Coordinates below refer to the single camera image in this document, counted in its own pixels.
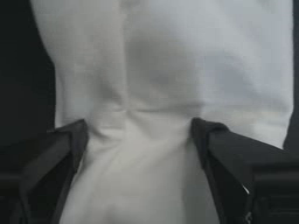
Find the white t-shirt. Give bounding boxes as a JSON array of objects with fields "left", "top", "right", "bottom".
[{"left": 29, "top": 0, "right": 295, "bottom": 224}]

